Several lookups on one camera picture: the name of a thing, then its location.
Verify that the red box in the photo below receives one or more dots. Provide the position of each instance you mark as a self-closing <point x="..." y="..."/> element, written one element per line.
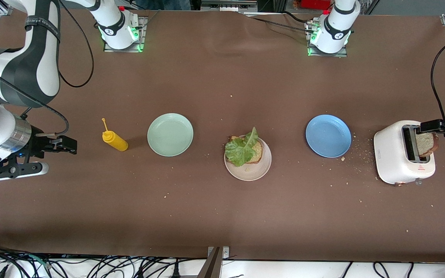
<point x="315" y="4"/>

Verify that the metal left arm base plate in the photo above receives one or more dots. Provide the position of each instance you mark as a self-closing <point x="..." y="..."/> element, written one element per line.
<point x="340" y="55"/>

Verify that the grey power strip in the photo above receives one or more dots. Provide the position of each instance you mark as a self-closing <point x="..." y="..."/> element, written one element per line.
<point x="228" y="5"/>

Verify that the pale green plate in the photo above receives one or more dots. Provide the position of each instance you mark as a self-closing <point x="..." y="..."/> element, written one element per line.
<point x="170" y="134"/>

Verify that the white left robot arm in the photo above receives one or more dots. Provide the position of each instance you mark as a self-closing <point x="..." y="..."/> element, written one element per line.
<point x="336" y="31"/>

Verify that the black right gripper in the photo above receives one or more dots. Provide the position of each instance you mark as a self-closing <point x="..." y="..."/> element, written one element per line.
<point x="38" y="143"/>

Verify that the white toaster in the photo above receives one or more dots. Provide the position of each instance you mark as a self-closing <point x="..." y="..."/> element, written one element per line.
<point x="392" y="158"/>

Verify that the yellow mustard squeeze bottle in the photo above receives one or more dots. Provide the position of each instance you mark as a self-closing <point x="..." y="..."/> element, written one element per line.
<point x="117" y="142"/>

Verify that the beige plate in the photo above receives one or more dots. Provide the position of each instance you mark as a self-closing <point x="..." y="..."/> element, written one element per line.
<point x="249" y="173"/>

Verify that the brown bread slice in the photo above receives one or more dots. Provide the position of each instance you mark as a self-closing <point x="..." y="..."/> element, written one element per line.
<point x="425" y="143"/>
<point x="257" y="152"/>

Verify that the blue plate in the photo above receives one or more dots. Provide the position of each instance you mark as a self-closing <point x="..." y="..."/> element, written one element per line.
<point x="328" y="136"/>

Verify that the green lettuce leaf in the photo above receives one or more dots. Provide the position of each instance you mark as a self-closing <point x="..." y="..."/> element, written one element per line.
<point x="242" y="148"/>

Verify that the person in blue jeans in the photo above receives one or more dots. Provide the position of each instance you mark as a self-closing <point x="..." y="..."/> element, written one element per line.
<point x="164" y="4"/>

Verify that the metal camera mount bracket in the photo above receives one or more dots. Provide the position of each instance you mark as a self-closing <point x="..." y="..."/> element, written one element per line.
<point x="224" y="253"/>

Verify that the aluminium table frame rail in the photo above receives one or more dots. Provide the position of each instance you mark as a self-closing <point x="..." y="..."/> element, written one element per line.
<point x="2" y="7"/>

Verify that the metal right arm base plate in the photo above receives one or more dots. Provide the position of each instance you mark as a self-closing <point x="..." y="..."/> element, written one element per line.
<point x="143" y="34"/>

